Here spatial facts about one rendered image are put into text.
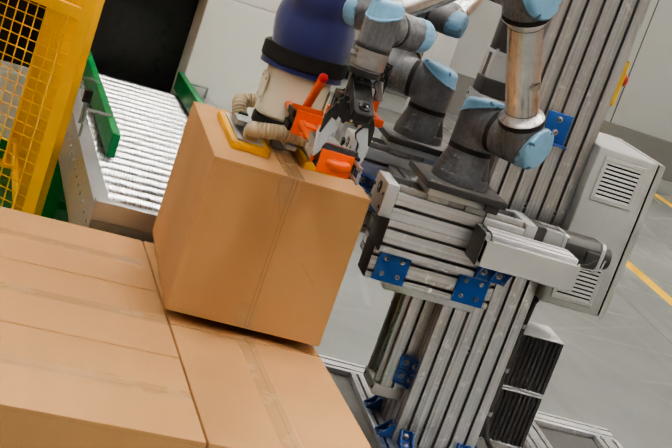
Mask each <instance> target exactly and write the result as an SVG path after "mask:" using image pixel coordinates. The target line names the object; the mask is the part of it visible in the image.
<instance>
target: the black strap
mask: <svg viewBox="0 0 672 448"><path fill-rule="evenodd" d="M261 51H262V53H263V54H264V55H265V56H267V57H269V58H271V59H273V60H275V61H277V62H279V63H281V64H284V65H286V66H289V67H292V68H294V69H297V70H300V71H303V72H306V73H309V74H313V75H316V76H319V75H320V74H321V73H325V74H327V76H328V79H333V80H343V79H348V77H349V74H350V71H348V67H349V64H348V63H347V62H346V63H345V64H336V63H331V62H327V61H323V60H319V59H316V58H312V57H309V56H306V55H303V54H300V53H297V52H295V51H292V50H290V49H287V48H285V47H283V46H281V45H279V44H277V43H275V42H274V41H273V40H272V36H268V37H266V38H265V41H264V44H263V47H262V50H261Z"/></svg>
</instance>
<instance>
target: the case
mask: <svg viewBox="0 0 672 448"><path fill-rule="evenodd" d="M219 111H223V112H228V113H231V114H232V112H230V111H226V110H223V109H220V108H216V107H213V106H209V105H206V104H202V103H199V102H196V101H193V103H192V107H191V110H190V113H189V116H188V119H187V123H186V126H185V129H184V132H183V135H182V138H181V142H180V145H179V148H178V151H177V154H176V157H175V161H174V164H173V167H172V170H171V173H170V177H169V180H168V183H167V186H166V189H165V192H164V196H163V199H162V202H161V205H160V208H159V211H158V215H157V218H156V221H155V224H154V227H153V230H152V232H153V238H154V244H155V250H156V255H157V261H158V267H159V273H160V279H161V285H162V291H163V297H164V303H165V309H167V310H171V311H175V312H179V313H184V314H188V315H192V316H196V317H200V318H204V319H208V320H212V321H216V322H220V323H225V324H229V325H233V326H237V327H241V328H245V329H249V330H253V331H257V332H261V333H266V334H270V335H274V336H278V337H282V338H286V339H290V340H294V341H298V342H302V343H307V344H311V345H315V346H319V345H320V342H321V340H322V337H323V334H324V331H325V328H326V326H327V323H328V320H329V317H330V314H331V311H332V309H333V306H334V303H335V300H336V297H337V294H338V292H339V289H340V286H341V283H342V280H343V278H344V275H345V272H346V269H347V266H348V263H349V261H350V258H351V255H352V252H353V249H354V246H355V244H356V241H357V238H358V235H359V232H360V229H361V227H362V224H363V221H364V218H365V215H366V213H367V210H368V207H369V204H370V201H371V199H370V198H369V197H368V195H367V194H366V193H365V191H364V190H363V189H362V187H361V186H360V185H359V184H358V186H356V185H354V183H353V181H352V180H351V179H343V178H340V177H339V178H336V177H333V176H329V175H326V174H322V173H319V172H315V171H311V170H308V169H304V168H303V167H302V165H301V164H300V162H299V161H298V159H297V157H296V156H295V154H294V152H293V151H291V150H288V149H284V150H282V149H279V148H275V147H272V146H270V145H269V143H268V141H269V139H267V138H265V139H263V140H264V141H265V143H266V145H267V147H268V149H269V151H270V155H269V157H268V158H266V157H262V156H259V155H255V154H252V153H248V152H244V151H241V150H237V149H234V148H231V147H230V145H229V142H228V140H227V138H226V135H225V133H224V131H223V129H222V126H221V124H220V122H219V119H218V117H217V115H218V112H219Z"/></svg>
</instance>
